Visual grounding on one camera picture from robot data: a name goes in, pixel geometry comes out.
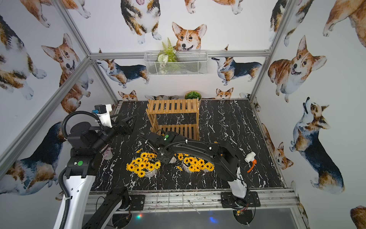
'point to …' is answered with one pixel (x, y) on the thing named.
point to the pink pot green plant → (193, 94)
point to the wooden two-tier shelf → (179, 115)
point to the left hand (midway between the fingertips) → (131, 113)
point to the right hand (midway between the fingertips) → (164, 157)
